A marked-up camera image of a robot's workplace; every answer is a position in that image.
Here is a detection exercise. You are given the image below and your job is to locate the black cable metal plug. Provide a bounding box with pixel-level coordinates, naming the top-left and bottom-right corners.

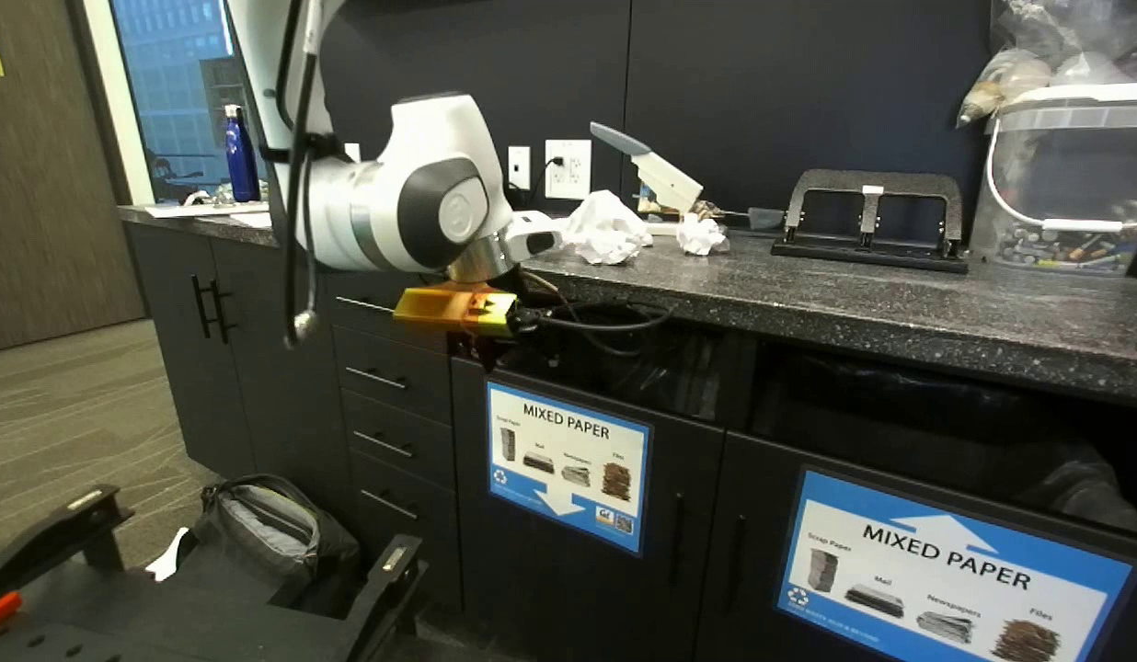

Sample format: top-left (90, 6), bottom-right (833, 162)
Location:
top-left (272, 0), bottom-right (326, 349)

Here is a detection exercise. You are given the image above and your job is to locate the black drawer silver handle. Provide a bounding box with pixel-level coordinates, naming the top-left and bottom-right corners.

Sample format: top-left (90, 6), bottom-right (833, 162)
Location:
top-left (326, 329), bottom-right (455, 428)
top-left (326, 268), bottom-right (405, 359)
top-left (337, 452), bottom-right (465, 623)
top-left (336, 385), bottom-right (461, 494)

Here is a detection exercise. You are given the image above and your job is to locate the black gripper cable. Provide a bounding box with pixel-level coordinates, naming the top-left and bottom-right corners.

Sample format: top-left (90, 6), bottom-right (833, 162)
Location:
top-left (510, 268), bottom-right (683, 359)

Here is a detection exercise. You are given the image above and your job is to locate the white wall power outlet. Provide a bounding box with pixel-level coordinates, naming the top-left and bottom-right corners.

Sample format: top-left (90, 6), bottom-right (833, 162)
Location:
top-left (540, 135), bottom-right (595, 205)

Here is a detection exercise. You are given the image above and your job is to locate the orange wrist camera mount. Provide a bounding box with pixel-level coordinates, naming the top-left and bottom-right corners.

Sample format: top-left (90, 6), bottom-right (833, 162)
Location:
top-left (391, 280), bottom-right (524, 341)

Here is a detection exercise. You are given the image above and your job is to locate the white paper sheet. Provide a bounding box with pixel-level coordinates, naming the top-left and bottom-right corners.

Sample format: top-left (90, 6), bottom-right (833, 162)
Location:
top-left (221, 205), bottom-right (283, 232)
top-left (140, 197), bottom-right (248, 223)

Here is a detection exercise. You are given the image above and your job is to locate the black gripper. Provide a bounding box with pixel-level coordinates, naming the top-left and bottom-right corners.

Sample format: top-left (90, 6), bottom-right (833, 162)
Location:
top-left (508, 292), bottom-right (567, 346)

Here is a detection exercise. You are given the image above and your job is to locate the black grey backpack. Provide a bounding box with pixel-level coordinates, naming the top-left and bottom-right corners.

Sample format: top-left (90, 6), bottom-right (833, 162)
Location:
top-left (178, 472), bottom-right (367, 623)

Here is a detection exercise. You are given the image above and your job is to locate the white paper scrap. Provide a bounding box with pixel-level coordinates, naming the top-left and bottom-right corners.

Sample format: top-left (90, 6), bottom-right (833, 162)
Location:
top-left (140, 522), bottom-right (194, 588)

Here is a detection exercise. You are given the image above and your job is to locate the white window frame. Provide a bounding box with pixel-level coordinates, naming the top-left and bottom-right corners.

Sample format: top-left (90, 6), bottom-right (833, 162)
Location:
top-left (76, 0), bottom-right (248, 212)

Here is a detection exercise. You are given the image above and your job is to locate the white spray bottle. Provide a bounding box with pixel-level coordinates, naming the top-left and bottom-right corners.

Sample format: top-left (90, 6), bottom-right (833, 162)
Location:
top-left (585, 116), bottom-right (719, 232)

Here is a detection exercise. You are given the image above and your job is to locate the small white paper ball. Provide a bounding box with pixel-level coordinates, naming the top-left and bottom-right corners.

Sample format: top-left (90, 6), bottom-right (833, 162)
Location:
top-left (675, 212), bottom-right (730, 260)

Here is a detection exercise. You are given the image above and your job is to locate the blue sign downward arrow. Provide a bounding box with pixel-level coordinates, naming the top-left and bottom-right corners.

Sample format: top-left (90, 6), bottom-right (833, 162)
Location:
top-left (481, 376), bottom-right (656, 560)

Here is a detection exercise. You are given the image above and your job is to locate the blue sign upward arrow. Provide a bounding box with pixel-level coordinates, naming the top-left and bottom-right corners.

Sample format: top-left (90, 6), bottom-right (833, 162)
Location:
top-left (775, 468), bottom-right (1137, 662)

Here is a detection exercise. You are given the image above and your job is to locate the clear plastic bag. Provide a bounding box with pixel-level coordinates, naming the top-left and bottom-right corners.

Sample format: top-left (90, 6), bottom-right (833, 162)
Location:
top-left (953, 0), bottom-right (1137, 124)

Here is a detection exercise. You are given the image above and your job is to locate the blue water bottle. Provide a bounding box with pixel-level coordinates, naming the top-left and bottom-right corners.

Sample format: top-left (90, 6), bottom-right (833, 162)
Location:
top-left (221, 101), bottom-right (261, 205)

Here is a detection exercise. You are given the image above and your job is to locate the black bin cabinet door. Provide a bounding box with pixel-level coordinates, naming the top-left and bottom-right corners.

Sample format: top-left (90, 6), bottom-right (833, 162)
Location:
top-left (448, 341), bottom-right (731, 662)
top-left (691, 428), bottom-right (1137, 662)

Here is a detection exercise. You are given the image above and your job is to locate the clear plastic storage container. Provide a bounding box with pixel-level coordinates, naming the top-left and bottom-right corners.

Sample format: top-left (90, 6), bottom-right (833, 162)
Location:
top-left (967, 82), bottom-right (1137, 275)

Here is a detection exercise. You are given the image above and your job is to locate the rounded crumpled white paper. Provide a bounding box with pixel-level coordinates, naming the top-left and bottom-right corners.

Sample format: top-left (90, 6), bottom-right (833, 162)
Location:
top-left (563, 189), bottom-right (656, 268)

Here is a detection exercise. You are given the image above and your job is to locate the small white wall plate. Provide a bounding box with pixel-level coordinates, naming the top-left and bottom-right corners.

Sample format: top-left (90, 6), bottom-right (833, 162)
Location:
top-left (505, 142), bottom-right (536, 194)

